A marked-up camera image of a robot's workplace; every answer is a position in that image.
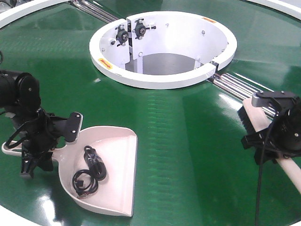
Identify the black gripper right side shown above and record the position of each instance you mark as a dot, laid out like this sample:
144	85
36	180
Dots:
284	135

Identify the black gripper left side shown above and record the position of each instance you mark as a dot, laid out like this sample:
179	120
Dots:
40	135

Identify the beige hand brush black bristles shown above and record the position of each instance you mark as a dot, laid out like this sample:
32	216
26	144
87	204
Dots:
259	121

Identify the beige plastic dustpan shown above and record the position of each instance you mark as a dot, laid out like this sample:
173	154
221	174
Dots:
117	147

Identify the steel roller strip right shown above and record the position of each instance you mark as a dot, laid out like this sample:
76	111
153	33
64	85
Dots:
237	85

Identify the steel roller strip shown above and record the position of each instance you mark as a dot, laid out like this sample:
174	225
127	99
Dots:
237	85
94	9

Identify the white outer rim top left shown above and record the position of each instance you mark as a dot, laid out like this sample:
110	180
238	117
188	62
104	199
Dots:
24	9

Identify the left black flange bearing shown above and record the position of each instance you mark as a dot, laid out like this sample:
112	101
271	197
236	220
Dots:
122	35

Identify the black flange bearing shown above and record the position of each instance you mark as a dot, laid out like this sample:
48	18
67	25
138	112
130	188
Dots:
140	28
122	35

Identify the steel roller strip top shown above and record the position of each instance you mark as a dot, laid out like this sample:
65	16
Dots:
94	9

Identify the right black flange bearing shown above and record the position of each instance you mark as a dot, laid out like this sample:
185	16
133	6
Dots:
140	28

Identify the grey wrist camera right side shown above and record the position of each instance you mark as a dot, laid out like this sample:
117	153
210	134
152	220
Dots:
270	97

